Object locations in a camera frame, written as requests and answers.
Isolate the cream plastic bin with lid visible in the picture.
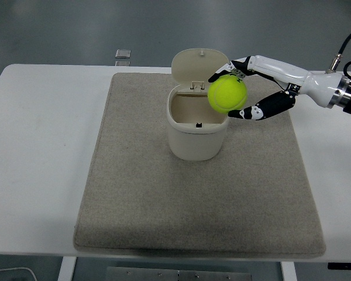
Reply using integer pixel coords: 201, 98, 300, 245
166, 48, 230, 161

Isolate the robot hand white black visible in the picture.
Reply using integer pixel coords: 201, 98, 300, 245
208, 54, 343, 121

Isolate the white cable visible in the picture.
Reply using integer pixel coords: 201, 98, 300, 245
0, 266, 37, 281

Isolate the white table leg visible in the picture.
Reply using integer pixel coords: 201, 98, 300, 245
57, 256, 77, 281
280, 261, 296, 281

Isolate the grey metal plate with screws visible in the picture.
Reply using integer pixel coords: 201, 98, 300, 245
106, 266, 252, 281

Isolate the beige felt mat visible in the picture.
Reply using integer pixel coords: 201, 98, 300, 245
73, 72, 327, 259

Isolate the yellow-green tennis ball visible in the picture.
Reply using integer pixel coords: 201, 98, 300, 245
207, 75, 248, 114

